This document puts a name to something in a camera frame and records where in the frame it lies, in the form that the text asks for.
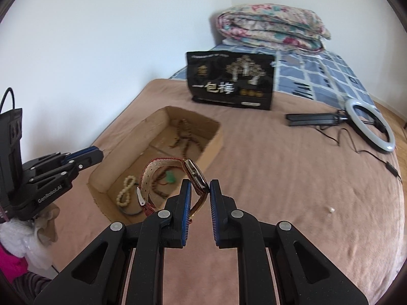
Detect cream bead bracelet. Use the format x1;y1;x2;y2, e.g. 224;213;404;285
115;175;138;209

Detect jade pendant red cord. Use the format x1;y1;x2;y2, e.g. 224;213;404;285
152;164;187;187

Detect brown wooden bead necklace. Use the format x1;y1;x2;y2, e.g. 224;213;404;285
149;118;206;199

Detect red strap wristwatch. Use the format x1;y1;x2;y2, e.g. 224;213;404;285
136;158;210;221

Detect gloved left hand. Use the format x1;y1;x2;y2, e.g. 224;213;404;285
1;204;60;270

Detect cardboard box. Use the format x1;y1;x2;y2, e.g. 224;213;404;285
88;106;223;224

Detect black snack bag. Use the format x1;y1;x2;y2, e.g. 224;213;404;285
186;50;275;110

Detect blue plaid bed sheet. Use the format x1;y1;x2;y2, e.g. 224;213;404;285
168;43;377;110

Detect folded floral quilt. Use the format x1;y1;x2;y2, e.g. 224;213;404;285
215;4;331;54

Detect black ring light cable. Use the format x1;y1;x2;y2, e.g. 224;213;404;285
314;127;404;185

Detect white ring light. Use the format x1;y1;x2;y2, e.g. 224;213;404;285
285;98;397;153

